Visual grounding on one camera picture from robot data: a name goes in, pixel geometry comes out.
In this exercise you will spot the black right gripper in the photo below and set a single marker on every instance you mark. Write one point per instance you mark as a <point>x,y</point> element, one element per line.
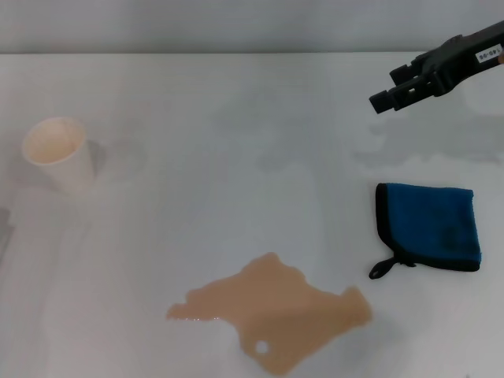
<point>460,59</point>

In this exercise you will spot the blue rag with black trim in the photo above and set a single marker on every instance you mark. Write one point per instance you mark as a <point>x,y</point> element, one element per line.
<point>425,220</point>

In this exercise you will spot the white paper cup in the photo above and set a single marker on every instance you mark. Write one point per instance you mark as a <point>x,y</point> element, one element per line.
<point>55,141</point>

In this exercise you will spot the brown liquid spill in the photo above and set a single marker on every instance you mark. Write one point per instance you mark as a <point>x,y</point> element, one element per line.
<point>275,307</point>

